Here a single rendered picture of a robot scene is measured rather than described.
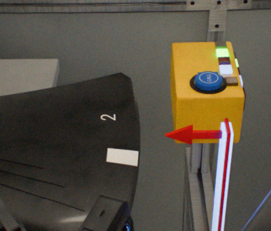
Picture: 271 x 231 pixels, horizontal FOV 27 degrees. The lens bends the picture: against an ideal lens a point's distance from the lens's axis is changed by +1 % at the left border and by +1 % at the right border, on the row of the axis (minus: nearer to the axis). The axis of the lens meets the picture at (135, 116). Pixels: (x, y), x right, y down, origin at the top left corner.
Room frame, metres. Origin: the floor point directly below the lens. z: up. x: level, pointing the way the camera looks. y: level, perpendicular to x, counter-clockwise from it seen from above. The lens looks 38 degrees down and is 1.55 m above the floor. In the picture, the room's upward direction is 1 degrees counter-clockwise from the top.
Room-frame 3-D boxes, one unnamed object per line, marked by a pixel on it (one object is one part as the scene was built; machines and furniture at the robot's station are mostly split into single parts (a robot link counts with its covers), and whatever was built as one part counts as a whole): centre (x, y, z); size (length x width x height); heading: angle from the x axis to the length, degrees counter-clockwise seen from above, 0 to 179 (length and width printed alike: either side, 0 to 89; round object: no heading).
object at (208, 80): (0.69, -0.11, 1.08); 0.04 x 0.04 x 0.02
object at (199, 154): (0.73, -0.11, 0.92); 0.03 x 0.03 x 0.12; 89
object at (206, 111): (0.73, -0.11, 1.02); 0.16 x 0.10 x 0.11; 179
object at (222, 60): (0.75, -0.14, 1.08); 0.02 x 0.02 x 0.01; 89
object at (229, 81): (0.69, -0.14, 1.08); 0.02 x 0.02 x 0.01; 89
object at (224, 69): (0.72, -0.14, 1.08); 0.02 x 0.02 x 0.01; 89
